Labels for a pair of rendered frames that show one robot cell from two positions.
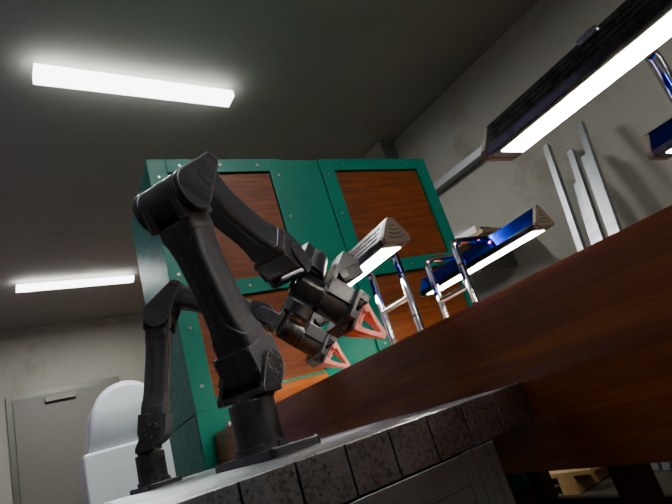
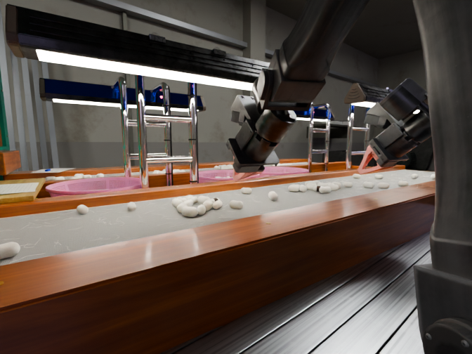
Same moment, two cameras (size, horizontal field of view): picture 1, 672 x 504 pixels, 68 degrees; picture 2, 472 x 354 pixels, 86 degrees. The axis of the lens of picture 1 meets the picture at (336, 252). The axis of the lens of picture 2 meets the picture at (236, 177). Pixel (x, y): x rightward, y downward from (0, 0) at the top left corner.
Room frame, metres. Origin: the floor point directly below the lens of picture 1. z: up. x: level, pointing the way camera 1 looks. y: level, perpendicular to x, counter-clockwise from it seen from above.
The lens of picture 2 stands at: (1.32, 0.63, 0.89)
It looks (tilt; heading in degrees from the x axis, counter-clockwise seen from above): 8 degrees down; 269
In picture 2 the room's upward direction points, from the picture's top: straight up
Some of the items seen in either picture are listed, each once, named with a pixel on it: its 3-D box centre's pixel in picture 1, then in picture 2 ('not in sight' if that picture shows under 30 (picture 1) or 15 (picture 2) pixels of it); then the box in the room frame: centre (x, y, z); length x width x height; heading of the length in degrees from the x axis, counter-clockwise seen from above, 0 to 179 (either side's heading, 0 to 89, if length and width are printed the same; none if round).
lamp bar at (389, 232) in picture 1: (338, 275); (187, 60); (1.42, 0.01, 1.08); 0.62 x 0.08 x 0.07; 32
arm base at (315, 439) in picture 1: (257, 428); not in sight; (0.69, 0.17, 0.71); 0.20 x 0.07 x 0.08; 38
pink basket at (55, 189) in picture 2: not in sight; (101, 198); (1.72, -0.13, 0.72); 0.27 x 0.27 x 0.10
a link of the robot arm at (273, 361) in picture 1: (248, 380); not in sight; (0.70, 0.17, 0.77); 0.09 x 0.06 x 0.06; 66
